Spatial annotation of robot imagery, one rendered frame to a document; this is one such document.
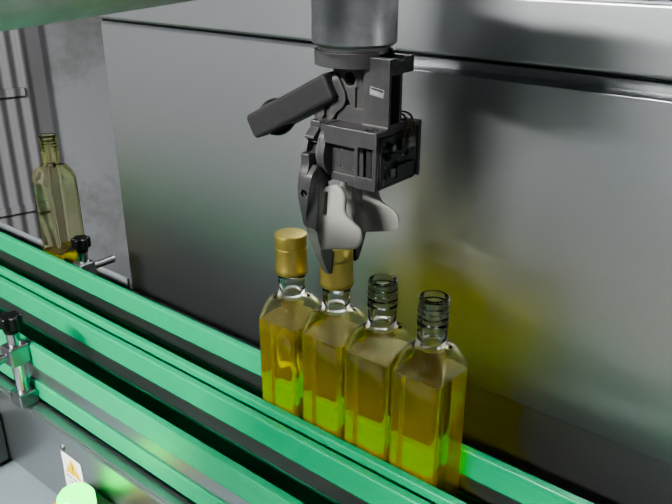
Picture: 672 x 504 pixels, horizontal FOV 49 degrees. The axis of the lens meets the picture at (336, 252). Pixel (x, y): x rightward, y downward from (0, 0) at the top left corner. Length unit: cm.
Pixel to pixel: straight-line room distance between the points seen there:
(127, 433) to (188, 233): 37
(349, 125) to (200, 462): 38
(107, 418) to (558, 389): 51
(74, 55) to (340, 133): 255
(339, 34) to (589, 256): 31
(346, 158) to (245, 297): 48
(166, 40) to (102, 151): 217
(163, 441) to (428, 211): 38
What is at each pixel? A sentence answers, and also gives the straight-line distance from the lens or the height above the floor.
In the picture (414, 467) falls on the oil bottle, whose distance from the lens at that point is 75.
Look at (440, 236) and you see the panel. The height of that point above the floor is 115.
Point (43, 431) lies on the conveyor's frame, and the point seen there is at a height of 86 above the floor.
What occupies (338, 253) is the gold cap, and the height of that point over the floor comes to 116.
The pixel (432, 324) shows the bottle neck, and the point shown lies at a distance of 68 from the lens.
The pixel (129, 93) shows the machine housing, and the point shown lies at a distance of 119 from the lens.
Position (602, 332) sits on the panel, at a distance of 76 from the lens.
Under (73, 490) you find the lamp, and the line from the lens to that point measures 95.
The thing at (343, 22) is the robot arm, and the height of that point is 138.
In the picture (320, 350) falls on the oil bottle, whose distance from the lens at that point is 76.
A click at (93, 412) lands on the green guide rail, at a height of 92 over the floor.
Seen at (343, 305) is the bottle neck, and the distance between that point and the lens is 75.
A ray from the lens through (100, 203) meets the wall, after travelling 330.
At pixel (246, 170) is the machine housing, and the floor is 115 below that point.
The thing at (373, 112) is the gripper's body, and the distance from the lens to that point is 65.
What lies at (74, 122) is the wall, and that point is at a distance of 319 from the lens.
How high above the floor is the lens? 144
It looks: 23 degrees down
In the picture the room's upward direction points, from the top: straight up
